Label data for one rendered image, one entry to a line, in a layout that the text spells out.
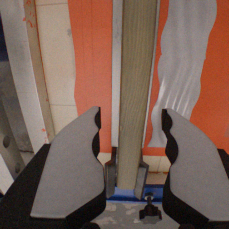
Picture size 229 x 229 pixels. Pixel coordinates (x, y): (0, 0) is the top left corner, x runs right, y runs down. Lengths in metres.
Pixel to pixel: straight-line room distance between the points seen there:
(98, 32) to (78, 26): 0.03
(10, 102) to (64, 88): 1.40
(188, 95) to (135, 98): 0.15
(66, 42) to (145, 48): 0.15
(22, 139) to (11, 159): 1.54
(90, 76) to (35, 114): 0.11
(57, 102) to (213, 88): 0.27
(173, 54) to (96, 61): 0.12
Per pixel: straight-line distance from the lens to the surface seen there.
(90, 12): 0.27
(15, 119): 1.78
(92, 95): 0.31
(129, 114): 0.19
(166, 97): 0.30
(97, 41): 0.28
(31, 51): 0.28
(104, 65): 0.28
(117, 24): 0.23
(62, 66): 0.30
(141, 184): 0.33
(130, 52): 0.17
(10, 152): 0.36
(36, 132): 0.34
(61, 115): 0.34
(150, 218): 0.38
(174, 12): 0.27
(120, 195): 0.41
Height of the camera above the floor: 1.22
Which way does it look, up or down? 58 degrees down
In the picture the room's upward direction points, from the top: 173 degrees counter-clockwise
